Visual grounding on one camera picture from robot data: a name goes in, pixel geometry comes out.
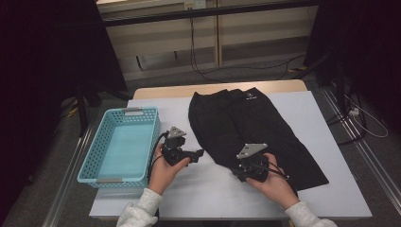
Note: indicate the black metal stand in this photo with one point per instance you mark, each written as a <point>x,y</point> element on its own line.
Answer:
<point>339,82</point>

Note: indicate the narrow black curtain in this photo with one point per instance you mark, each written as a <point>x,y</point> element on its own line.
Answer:
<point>372,47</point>

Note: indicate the short metal floor rail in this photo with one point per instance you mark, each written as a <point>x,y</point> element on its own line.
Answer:
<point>67,179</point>

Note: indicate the black tripod stand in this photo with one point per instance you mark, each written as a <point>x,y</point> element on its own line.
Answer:
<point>82,107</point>

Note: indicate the light blue plastic basket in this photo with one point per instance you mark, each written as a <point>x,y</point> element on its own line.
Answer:
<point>123,151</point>

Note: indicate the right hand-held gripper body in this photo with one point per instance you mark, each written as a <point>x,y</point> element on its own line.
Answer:
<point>252,167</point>

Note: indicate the black pants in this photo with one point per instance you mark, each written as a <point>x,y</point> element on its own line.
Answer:
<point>227,126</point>

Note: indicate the white plug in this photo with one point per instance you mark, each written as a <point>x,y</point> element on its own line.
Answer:
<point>354,111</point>

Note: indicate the person's left hand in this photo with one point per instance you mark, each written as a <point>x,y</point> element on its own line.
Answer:
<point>160,176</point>

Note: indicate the long metal floor rail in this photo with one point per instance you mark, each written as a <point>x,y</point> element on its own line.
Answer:
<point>356,135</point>

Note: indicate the person's right hand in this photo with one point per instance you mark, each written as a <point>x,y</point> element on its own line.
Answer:
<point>277,189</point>

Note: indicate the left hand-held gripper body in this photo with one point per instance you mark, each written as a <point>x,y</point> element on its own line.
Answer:
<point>173,151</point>

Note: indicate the wide black curtain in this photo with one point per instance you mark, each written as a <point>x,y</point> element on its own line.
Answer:
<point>47,63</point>

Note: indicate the white wall socket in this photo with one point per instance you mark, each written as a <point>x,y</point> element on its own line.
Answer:
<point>195,4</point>

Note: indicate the black horizontal bar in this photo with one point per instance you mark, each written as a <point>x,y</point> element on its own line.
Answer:
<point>205,12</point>

